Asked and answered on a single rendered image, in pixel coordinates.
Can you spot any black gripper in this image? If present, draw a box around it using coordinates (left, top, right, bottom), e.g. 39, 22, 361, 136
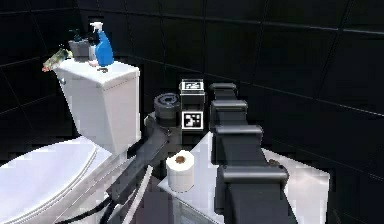
108, 92, 182, 205

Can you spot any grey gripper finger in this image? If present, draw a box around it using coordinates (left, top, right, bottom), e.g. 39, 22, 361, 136
99, 201, 118, 224
54, 198, 114, 224

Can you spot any dark grey tissue box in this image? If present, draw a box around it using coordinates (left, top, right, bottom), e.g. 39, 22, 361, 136
67, 29, 94, 63

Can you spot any white toilet paper roll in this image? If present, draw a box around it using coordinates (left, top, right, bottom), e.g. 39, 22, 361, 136
165, 149, 196, 194

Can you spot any blue spray bottle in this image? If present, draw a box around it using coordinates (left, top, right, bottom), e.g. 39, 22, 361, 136
89, 21, 115, 68

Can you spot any green scrub brush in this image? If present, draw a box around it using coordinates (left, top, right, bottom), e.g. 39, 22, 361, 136
41, 47, 74, 73

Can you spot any white side table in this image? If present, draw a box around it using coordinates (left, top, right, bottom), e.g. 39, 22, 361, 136
157, 131, 331, 224

